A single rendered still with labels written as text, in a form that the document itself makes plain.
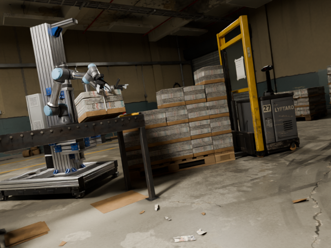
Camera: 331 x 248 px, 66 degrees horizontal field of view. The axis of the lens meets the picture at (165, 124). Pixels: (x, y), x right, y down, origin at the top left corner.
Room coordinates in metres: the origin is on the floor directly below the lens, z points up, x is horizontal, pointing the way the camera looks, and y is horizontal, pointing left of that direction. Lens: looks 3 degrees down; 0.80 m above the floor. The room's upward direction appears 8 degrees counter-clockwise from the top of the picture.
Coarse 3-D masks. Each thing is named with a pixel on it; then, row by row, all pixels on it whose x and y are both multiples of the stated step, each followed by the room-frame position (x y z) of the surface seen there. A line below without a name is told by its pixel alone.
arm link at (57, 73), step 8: (56, 72) 2.60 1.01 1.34; (64, 72) 2.64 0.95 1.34; (56, 80) 2.63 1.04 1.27; (64, 80) 2.67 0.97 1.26; (56, 88) 2.67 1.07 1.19; (56, 96) 2.70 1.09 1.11; (48, 104) 2.72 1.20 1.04; (56, 104) 2.75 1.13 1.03; (48, 112) 2.72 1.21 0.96; (56, 112) 2.77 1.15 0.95
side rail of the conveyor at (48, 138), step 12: (108, 120) 2.16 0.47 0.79; (120, 120) 2.22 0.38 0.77; (132, 120) 2.28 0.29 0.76; (144, 120) 2.35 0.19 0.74; (24, 132) 1.80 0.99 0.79; (36, 132) 1.84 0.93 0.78; (48, 132) 1.89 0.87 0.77; (60, 132) 1.93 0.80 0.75; (72, 132) 1.98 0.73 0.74; (84, 132) 2.04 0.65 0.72; (96, 132) 2.09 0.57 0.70; (108, 132) 2.15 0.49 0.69; (0, 144) 1.72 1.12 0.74; (12, 144) 1.75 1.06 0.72; (24, 144) 1.79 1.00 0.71; (36, 144) 1.84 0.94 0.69
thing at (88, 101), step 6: (78, 96) 2.33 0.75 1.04; (84, 96) 2.25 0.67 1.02; (90, 96) 2.27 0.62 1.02; (96, 96) 2.30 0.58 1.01; (78, 102) 2.36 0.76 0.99; (84, 102) 2.23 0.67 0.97; (90, 102) 2.26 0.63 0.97; (96, 102) 2.29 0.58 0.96; (78, 108) 2.40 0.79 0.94; (84, 108) 2.26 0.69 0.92; (90, 108) 2.25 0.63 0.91; (96, 108) 2.28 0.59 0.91; (78, 114) 2.44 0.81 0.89; (84, 120) 2.34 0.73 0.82; (90, 120) 2.40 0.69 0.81; (96, 120) 2.48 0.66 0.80
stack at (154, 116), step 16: (144, 112) 3.17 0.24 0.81; (160, 112) 3.21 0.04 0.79; (176, 112) 3.26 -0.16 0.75; (192, 112) 3.31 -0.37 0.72; (208, 112) 3.36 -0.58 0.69; (160, 128) 3.20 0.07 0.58; (176, 128) 3.25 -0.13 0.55; (192, 128) 3.30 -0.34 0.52; (208, 128) 3.34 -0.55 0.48; (128, 144) 3.11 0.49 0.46; (176, 144) 3.25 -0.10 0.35; (192, 144) 3.29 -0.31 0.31; (208, 144) 3.33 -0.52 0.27; (128, 160) 3.11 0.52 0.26; (176, 160) 3.26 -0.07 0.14; (192, 160) 3.28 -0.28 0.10; (208, 160) 3.33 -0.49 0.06; (144, 176) 3.15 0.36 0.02
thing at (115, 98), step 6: (114, 90) 2.41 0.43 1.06; (120, 90) 2.44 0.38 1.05; (108, 96) 2.37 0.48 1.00; (114, 96) 2.39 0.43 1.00; (120, 96) 2.43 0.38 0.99; (108, 102) 2.36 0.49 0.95; (114, 102) 2.39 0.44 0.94; (120, 102) 2.42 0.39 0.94; (114, 114) 2.40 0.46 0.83; (120, 114) 2.50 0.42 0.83
